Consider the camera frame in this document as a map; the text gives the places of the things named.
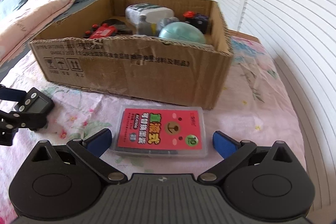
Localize white green medical swab jar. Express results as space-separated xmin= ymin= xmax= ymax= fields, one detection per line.
xmin=125 ymin=3 xmax=174 ymax=26

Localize black digital timer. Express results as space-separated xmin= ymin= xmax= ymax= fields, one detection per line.
xmin=14 ymin=88 xmax=55 ymax=115

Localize dark fidget cube red buttons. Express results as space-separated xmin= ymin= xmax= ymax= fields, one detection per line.
xmin=183 ymin=11 xmax=209 ymax=34

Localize red card box clear case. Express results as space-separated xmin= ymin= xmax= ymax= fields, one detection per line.
xmin=112 ymin=105 xmax=208 ymax=158

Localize grey blue bed sheet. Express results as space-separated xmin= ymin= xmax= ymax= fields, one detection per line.
xmin=0 ymin=0 xmax=111 ymax=67

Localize red toy train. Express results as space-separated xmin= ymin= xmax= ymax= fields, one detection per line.
xmin=84 ymin=23 xmax=117 ymax=39

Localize black oval glasses case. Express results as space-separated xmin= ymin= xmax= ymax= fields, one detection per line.
xmin=101 ymin=19 xmax=133 ymax=35

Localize mint green earbud case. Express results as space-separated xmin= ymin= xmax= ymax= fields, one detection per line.
xmin=158 ymin=22 xmax=206 ymax=44

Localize floral pink table cloth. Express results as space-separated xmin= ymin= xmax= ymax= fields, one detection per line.
xmin=1 ymin=39 xmax=305 ymax=223

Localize brown cardboard box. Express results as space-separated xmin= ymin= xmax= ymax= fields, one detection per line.
xmin=30 ymin=0 xmax=233 ymax=109

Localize white louvered closet doors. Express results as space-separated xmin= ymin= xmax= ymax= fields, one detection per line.
xmin=215 ymin=0 xmax=335 ymax=210

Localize grey elephant toy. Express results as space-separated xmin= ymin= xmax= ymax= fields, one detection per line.
xmin=136 ymin=15 xmax=179 ymax=36

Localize pink floral quilt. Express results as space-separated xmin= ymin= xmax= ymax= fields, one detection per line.
xmin=0 ymin=0 xmax=80 ymax=64

